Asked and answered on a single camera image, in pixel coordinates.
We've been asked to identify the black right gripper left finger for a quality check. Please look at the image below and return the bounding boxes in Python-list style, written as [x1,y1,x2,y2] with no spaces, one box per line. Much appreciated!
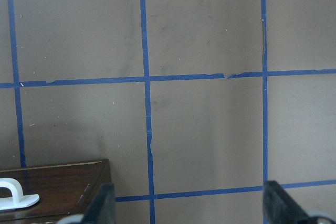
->
[56,183,117,224]

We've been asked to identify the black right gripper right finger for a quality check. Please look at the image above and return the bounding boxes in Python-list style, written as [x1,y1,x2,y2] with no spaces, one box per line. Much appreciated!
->
[262,180,336,224]

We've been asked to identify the wooden drawer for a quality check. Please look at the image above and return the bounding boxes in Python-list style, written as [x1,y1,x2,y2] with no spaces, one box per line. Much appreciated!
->
[1,159,112,223]

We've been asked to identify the white drawer handle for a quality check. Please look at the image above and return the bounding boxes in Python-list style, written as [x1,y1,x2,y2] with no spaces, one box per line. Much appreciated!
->
[1,178,40,211]

